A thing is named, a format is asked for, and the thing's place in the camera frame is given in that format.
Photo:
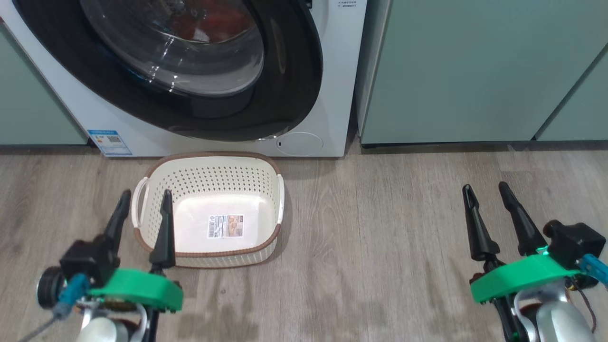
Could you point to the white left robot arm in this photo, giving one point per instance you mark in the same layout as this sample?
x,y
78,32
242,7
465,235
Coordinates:
x,y
102,330

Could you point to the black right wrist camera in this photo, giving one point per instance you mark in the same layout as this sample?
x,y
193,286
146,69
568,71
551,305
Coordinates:
x,y
577,242

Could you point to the wide pale green cabinet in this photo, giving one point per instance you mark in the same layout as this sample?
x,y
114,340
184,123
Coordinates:
x,y
451,71

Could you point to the blue energy label sticker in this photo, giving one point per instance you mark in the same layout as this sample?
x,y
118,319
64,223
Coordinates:
x,y
110,141

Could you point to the round white filter cover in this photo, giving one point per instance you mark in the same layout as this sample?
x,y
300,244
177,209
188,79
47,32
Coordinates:
x,y
304,144

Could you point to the blue right camera connector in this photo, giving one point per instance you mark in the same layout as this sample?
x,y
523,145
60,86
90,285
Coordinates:
x,y
596,268

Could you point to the paper label inside basket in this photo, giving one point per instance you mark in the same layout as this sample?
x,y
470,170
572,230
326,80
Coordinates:
x,y
225,226

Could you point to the cream perforated laundry basket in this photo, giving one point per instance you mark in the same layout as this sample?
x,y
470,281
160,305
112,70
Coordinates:
x,y
213,190

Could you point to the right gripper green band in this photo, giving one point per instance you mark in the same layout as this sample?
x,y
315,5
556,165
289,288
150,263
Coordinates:
x,y
517,275

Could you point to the narrow pale green cabinet door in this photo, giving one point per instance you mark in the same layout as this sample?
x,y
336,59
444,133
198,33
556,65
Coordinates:
x,y
584,114

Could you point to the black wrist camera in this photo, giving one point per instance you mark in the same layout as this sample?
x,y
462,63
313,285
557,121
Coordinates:
x,y
88,261
577,242

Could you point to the white front-load washing machine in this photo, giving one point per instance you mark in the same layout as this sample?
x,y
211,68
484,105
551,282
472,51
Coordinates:
x,y
332,71

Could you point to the black round glass washer door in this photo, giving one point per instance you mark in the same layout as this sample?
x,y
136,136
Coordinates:
x,y
285,71

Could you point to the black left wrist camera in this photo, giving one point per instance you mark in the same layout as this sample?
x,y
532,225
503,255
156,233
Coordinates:
x,y
88,261

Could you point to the red garment with white stripes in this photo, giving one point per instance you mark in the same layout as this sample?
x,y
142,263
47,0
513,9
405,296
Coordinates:
x,y
223,21

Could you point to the pale green cabinet with rail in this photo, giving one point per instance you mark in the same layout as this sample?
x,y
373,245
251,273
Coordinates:
x,y
28,104

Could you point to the blue camera connector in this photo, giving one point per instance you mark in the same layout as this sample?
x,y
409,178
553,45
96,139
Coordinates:
x,y
76,289
596,268

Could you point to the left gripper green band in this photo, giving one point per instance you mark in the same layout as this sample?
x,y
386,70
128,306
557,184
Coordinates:
x,y
137,287

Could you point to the small printed text label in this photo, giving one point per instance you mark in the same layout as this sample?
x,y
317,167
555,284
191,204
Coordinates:
x,y
346,4

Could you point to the blue left camera connector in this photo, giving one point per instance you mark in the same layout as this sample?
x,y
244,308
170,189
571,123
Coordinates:
x,y
76,289

